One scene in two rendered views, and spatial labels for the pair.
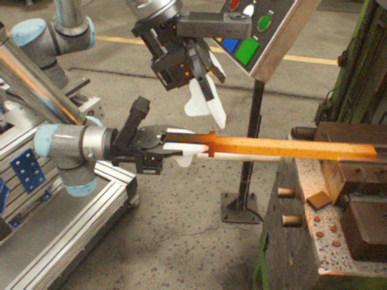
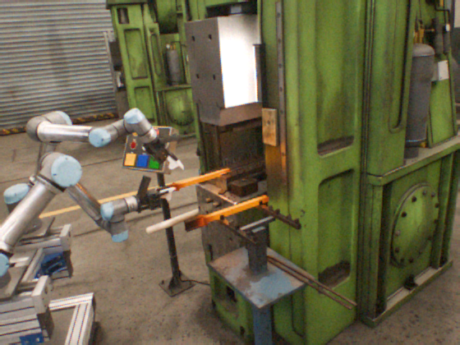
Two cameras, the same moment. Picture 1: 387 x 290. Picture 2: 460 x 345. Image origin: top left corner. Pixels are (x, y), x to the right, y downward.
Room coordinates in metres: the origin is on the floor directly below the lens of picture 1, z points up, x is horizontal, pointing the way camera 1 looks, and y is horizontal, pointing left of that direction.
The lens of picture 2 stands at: (-1.05, 0.83, 1.68)
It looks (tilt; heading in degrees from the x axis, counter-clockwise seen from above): 20 degrees down; 322
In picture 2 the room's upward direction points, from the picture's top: 5 degrees counter-clockwise
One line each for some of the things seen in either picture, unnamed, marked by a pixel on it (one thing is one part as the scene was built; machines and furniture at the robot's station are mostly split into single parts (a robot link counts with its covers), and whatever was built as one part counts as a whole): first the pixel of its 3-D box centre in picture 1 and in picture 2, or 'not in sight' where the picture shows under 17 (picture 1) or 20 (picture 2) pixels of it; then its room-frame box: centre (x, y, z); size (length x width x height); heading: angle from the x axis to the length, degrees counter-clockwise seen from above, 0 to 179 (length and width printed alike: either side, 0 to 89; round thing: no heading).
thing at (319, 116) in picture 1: (322, 116); not in sight; (0.84, -0.44, 0.80); 0.06 x 0.03 x 0.14; 176
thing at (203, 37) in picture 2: not in sight; (243, 59); (0.42, -0.50, 1.56); 0.42 x 0.39 x 0.40; 86
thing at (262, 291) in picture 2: not in sight; (258, 271); (-0.01, -0.12, 0.69); 0.40 x 0.30 x 0.02; 173
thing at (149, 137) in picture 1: (137, 148); (146, 200); (0.48, 0.12, 0.98); 0.12 x 0.08 x 0.09; 86
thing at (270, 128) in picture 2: not in sight; (269, 126); (0.15, -0.40, 1.27); 0.09 x 0.02 x 0.17; 176
